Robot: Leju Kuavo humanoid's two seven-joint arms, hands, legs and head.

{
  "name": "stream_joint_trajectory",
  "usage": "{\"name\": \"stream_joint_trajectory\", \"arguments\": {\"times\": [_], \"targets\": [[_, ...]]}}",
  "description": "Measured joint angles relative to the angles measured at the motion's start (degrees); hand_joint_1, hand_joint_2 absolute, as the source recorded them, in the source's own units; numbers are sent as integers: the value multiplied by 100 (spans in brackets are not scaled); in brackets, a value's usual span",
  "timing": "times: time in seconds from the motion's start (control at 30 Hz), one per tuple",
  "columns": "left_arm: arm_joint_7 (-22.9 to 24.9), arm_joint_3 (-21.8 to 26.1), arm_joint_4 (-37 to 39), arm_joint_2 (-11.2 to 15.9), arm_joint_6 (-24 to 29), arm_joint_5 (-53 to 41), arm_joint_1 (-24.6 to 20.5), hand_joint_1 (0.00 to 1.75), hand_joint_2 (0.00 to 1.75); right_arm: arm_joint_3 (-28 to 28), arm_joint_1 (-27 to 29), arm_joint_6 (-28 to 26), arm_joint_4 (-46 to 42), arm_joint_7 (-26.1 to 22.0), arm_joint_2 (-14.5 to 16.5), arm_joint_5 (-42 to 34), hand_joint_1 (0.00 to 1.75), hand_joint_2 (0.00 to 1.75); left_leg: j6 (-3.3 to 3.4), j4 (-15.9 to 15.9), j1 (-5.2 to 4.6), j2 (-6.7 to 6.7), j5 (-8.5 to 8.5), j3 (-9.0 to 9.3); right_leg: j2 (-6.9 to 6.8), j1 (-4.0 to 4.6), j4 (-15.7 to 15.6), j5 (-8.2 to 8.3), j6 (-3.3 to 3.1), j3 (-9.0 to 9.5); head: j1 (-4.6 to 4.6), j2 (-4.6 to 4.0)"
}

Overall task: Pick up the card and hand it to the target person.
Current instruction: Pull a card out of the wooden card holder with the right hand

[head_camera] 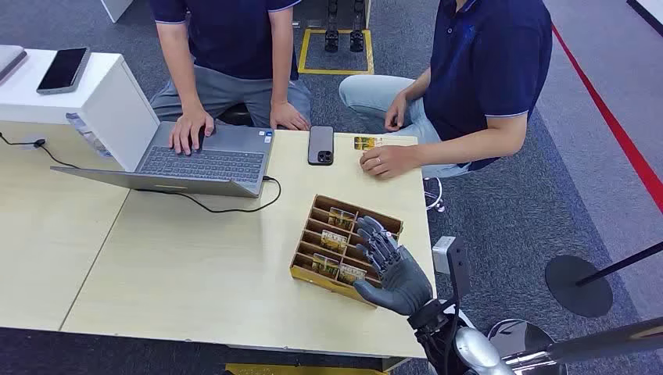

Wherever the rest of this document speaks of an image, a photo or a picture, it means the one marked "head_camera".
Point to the person's right hand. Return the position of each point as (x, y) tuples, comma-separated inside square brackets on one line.
[(396, 111), (189, 129)]

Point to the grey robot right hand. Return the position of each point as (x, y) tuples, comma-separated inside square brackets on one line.
[(401, 282)]

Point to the person's left hand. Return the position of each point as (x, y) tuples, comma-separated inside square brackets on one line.
[(287, 116), (391, 161)]

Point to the wooden card organizer tray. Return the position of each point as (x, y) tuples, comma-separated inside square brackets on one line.
[(311, 277)]

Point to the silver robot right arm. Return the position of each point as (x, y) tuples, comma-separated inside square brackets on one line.
[(476, 352)]

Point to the person's left forearm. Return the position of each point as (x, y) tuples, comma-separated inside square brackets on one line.
[(281, 57), (482, 147)]

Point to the person's right forearm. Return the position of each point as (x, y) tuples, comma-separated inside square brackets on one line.
[(417, 85), (181, 67)]

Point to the person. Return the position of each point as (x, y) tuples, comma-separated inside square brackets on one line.
[(487, 62), (233, 36)]

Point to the dark grey smartphone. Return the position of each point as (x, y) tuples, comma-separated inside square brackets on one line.
[(320, 142)]

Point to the black stool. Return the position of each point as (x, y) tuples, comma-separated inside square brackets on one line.
[(235, 115)]

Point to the white box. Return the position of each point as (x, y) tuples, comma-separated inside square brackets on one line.
[(114, 114)]

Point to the black robot foot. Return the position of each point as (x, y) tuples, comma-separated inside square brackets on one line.
[(357, 39), (331, 39)]

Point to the clear plastic bottle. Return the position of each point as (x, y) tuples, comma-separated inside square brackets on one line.
[(85, 133)]

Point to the chrome stanchion base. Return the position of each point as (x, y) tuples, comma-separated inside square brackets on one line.
[(520, 339)]

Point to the black screen smartphone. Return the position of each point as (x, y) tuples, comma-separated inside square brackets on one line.
[(63, 70)]

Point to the black stanchion base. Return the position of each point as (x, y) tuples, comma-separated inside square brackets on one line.
[(579, 290)]

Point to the grey closed laptop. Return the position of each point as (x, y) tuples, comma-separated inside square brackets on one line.
[(9, 58)]

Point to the grey stanchion pole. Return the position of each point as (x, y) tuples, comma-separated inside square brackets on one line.
[(606, 341)]

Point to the black stanchion pole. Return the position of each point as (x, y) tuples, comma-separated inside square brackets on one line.
[(621, 265)]

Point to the white panel with dark edge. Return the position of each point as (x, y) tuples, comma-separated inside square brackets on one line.
[(650, 9)]

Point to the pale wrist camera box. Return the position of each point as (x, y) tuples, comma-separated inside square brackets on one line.
[(443, 256)]

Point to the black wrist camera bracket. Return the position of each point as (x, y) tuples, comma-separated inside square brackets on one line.
[(460, 269)]

